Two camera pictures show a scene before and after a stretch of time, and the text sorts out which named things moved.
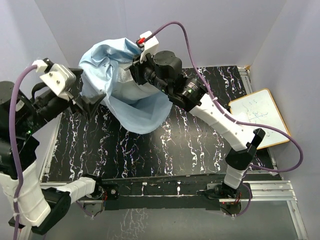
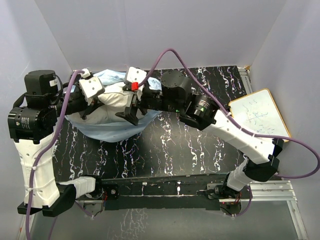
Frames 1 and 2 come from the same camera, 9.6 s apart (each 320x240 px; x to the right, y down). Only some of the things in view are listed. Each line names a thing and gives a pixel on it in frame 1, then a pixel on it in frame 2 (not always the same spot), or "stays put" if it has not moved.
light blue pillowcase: [105, 68] to [122, 131]
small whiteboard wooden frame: [260, 108] stays put
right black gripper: [137, 68] to [129, 115]
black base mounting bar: [170, 195] stays put
